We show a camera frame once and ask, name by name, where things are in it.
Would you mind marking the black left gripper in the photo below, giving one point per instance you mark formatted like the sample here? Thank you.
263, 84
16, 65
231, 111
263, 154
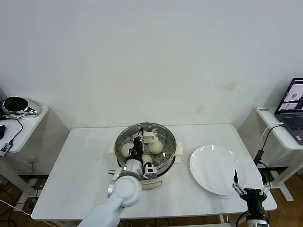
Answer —
136, 150

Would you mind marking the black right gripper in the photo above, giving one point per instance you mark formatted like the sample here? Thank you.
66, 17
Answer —
254, 198

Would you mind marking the white steamed baozi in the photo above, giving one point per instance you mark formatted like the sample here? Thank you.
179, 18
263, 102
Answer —
148, 159
156, 147
125, 150

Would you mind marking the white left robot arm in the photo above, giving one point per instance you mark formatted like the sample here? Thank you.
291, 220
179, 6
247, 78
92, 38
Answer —
123, 191

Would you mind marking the stainless steel steamer basket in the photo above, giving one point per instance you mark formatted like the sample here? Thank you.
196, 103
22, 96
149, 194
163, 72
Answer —
168, 165

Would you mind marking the black floor bar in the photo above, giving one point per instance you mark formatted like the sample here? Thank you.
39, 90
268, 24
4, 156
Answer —
274, 169
33, 176

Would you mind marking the white round plate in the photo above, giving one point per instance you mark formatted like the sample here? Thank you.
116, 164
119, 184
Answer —
217, 165

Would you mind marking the white side table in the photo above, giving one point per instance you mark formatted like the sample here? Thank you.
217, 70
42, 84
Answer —
30, 127
267, 118

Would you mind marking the grey open laptop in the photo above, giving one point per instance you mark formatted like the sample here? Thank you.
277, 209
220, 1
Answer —
291, 113

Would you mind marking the shiny chrome rounded device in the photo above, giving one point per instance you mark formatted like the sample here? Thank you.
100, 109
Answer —
16, 106

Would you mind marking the small grey adapter box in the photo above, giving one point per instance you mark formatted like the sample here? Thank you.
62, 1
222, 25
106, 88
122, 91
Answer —
5, 149

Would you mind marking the black computer mouse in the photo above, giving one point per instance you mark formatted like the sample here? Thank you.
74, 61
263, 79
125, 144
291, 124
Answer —
2, 132

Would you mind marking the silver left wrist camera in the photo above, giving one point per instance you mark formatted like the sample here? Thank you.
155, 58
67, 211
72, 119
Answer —
150, 171

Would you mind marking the white wall outlet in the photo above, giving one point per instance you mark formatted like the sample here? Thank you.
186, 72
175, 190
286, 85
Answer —
32, 161

